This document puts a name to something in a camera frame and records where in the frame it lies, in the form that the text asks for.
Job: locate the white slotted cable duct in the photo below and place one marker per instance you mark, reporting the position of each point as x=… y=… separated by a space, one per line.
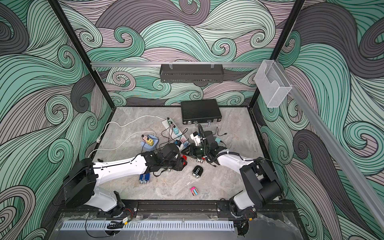
x=151 y=226

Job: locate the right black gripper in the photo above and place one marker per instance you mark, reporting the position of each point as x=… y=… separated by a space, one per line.
x=192 y=149

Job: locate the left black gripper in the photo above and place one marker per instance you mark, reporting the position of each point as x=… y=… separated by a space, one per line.
x=179 y=166

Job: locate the black wall shelf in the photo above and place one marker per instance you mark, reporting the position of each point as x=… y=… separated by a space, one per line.
x=191 y=73

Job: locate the black briefcase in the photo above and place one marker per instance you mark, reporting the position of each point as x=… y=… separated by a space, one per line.
x=200 y=111

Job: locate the light blue socket cube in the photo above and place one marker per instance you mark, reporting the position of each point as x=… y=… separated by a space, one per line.
x=145 y=146

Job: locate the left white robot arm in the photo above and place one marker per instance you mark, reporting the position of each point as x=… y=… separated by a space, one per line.
x=82 y=185

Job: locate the black shaver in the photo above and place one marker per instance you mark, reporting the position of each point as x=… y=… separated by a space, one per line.
x=197 y=171

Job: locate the white power strip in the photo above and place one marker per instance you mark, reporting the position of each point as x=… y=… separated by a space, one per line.
x=181 y=138

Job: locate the pink striped small box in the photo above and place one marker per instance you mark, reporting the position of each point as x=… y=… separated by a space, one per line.
x=194 y=191

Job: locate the blue shaver front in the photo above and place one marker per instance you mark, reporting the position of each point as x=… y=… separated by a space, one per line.
x=144 y=178

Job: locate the clear acrylic wall box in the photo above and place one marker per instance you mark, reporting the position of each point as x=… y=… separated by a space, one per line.
x=272 y=82

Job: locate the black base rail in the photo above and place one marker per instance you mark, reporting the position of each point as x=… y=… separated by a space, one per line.
x=212 y=208

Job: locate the aluminium wall rail back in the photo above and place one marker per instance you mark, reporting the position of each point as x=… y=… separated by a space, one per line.
x=134 y=64

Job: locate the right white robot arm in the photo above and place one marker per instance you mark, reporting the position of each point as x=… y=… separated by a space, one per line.
x=261 y=183

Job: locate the yellow charger adapter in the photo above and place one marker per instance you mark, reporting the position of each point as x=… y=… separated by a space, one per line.
x=149 y=141

